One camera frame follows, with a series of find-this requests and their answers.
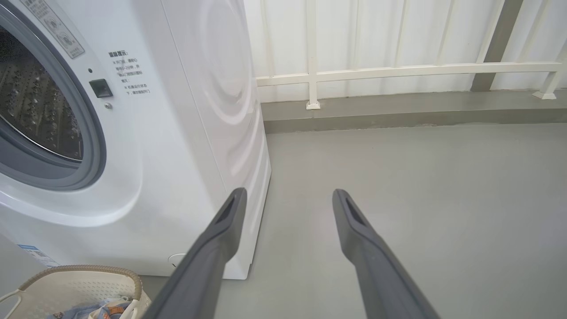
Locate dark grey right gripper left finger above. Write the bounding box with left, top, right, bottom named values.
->
left=142, top=187, right=248, bottom=319

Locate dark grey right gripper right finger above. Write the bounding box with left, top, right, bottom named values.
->
left=332, top=189, right=440, bottom=319

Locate cream cartoon print garment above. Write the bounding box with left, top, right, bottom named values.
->
left=89, top=300, right=140, bottom=319

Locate blue patterned garment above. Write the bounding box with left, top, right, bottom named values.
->
left=47, top=298, right=133, bottom=319

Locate white front-load washing machine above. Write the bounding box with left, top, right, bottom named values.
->
left=0, top=0, right=272, bottom=280

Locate stainless steel washing machine drum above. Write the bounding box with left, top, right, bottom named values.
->
left=0, top=29, right=85, bottom=161

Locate cream perforated laundry basket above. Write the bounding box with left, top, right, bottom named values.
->
left=0, top=265, right=152, bottom=319

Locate blue energy label sticker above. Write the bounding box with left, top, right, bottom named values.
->
left=17, top=244, right=60, bottom=268

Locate white metal railing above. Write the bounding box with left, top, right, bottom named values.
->
left=256, top=0, right=567, bottom=110

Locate grey warning label sticker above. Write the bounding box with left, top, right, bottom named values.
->
left=20, top=0, right=85, bottom=59

